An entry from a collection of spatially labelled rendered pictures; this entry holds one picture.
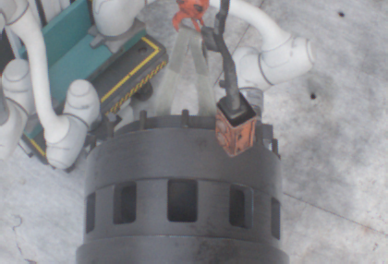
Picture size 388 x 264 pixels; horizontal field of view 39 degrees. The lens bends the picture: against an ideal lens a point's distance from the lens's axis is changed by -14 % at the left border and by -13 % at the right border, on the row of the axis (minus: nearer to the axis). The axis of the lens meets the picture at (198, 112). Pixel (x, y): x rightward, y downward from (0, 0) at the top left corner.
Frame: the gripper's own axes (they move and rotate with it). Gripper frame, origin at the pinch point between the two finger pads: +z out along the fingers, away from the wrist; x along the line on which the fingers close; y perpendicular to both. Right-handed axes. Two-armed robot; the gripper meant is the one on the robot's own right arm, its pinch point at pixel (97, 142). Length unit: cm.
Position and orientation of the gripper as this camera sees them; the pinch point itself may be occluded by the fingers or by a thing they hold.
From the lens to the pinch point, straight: 220.1
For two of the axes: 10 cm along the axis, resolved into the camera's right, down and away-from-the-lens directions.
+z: 0.1, 4.9, 8.7
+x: -6.8, 6.4, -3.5
